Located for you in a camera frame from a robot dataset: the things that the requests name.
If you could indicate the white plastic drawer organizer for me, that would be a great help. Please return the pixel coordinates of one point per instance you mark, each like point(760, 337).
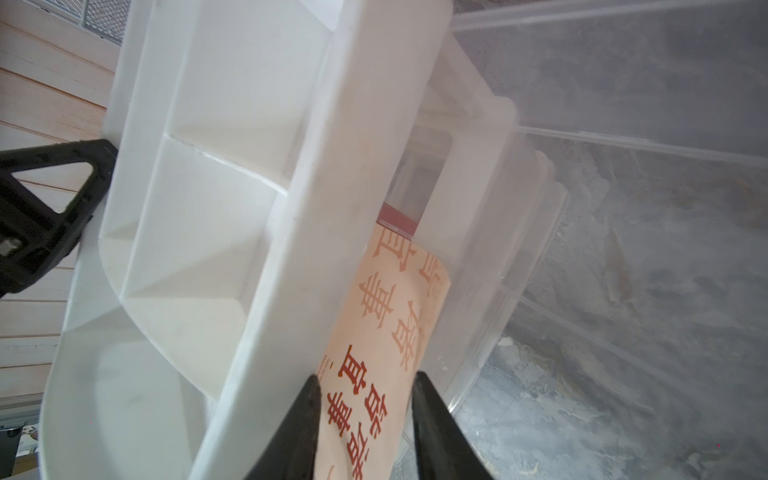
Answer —
point(259, 143)

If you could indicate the beige postcard red characters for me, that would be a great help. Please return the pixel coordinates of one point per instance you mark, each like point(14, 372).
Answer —
point(377, 344)

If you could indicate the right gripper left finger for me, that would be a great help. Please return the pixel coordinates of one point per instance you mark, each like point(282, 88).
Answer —
point(291, 453)

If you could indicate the clear plastic drawer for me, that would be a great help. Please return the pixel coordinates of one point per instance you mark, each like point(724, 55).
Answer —
point(638, 347)

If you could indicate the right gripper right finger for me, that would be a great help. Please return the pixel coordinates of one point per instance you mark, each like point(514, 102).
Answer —
point(442, 451)

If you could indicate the white wire wall shelf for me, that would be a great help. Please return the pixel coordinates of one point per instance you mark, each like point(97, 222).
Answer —
point(104, 18)

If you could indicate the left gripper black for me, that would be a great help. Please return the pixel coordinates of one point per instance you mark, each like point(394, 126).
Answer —
point(34, 237)

